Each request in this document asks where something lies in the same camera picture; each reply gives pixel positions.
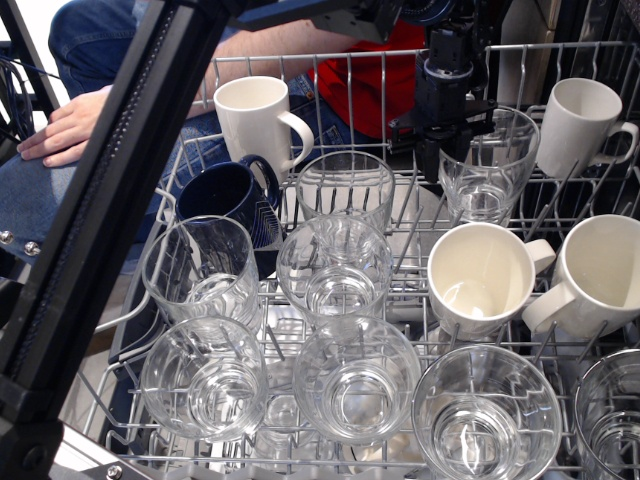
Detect person's bare forearm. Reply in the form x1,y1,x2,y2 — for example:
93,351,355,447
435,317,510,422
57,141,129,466
188,20,358,118

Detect small glass under rack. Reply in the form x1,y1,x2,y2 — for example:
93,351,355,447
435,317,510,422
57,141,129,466
254,393,314,459

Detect grey wire dishwasher rack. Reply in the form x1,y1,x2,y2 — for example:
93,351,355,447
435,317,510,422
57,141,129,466
73,40,639,479

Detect cream mug centre right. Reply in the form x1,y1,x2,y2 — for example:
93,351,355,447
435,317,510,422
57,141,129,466
427,222,556,341

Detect cream mug far right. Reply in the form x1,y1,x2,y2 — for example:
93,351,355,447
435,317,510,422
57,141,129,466
522,214,639,339

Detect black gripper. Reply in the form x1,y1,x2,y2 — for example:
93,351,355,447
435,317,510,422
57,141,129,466
389,27,496,183

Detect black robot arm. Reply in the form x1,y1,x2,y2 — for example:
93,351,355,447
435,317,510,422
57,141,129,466
1,1,488,479

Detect white mug back right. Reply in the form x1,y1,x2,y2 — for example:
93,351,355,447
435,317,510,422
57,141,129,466
536,78,639,180

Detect clear glass far right edge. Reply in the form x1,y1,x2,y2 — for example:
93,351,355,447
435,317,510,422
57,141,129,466
574,349,639,479

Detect clear glass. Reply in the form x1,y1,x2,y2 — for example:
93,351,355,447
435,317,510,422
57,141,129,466
411,345,562,479
292,316,422,446
139,317,269,442
295,150,396,232
142,215,261,333
438,107,540,227
276,215,393,327

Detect dark blue mug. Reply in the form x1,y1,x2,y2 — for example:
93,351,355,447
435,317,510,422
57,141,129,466
176,155,285,279

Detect cream mug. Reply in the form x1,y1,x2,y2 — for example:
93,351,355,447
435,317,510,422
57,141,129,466
427,222,556,341
522,214,639,339

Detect red shirt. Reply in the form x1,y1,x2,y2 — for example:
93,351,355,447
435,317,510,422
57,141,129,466
308,21,425,141

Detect person's bare hand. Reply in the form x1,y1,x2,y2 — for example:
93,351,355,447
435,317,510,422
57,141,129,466
17,85,112,168

